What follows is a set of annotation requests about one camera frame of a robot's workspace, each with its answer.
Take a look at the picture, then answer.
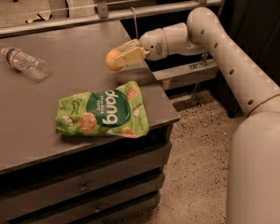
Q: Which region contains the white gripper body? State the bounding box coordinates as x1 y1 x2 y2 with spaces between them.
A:
140 28 168 61

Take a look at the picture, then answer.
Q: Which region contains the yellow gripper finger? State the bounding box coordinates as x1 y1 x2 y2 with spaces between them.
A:
118 39 141 52
113 47 146 67

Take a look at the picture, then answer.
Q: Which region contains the orange fruit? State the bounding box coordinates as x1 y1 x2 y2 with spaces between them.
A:
105 49 120 71

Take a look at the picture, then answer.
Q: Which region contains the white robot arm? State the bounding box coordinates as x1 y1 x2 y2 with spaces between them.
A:
106 7 280 224

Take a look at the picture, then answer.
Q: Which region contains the green rice chip bag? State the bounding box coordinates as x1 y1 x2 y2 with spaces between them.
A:
55 81 149 138

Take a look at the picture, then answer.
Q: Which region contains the dark cabinet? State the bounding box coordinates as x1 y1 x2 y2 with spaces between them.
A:
214 0 280 117

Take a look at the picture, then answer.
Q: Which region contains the clear plastic water bottle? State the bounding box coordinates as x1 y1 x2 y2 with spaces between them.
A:
1 47 49 80

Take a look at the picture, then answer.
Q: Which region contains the grey drawer cabinet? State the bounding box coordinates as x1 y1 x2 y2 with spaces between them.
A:
0 124 174 224

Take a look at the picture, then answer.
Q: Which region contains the grey cable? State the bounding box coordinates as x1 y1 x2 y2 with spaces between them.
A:
130 7 140 41

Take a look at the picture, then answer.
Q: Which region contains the metal frame rail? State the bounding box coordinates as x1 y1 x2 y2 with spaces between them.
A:
0 0 231 91

